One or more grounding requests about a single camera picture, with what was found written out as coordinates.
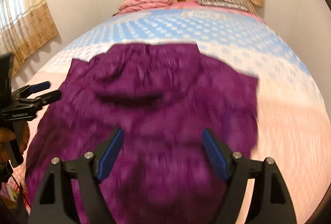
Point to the pink folded blanket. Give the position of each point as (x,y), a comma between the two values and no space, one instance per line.
(144,1)

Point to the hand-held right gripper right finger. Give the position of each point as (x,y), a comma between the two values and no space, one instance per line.
(216,154)

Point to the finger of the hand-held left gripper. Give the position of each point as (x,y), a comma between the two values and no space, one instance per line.
(49,98)
(38,86)

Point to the purple quilted hooded jacket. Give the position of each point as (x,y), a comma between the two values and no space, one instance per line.
(155,123)

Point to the bed with polka-dot cover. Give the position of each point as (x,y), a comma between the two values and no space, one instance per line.
(271,84)

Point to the person's left hand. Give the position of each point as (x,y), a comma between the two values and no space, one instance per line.
(6,136)

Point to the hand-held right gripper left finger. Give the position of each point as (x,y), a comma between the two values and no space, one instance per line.
(110,156)

